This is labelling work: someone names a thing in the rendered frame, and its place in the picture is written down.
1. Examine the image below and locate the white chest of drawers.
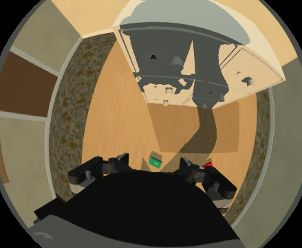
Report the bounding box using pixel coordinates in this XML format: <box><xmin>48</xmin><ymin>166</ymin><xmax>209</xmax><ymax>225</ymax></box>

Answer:
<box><xmin>111</xmin><ymin>0</ymin><xmax>285</xmax><ymax>105</ymax></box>

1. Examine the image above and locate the green nine-volt battery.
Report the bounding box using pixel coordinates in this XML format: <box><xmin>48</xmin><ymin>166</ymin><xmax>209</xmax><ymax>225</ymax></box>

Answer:
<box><xmin>149</xmin><ymin>157</ymin><xmax>162</xmax><ymax>168</ymax></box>

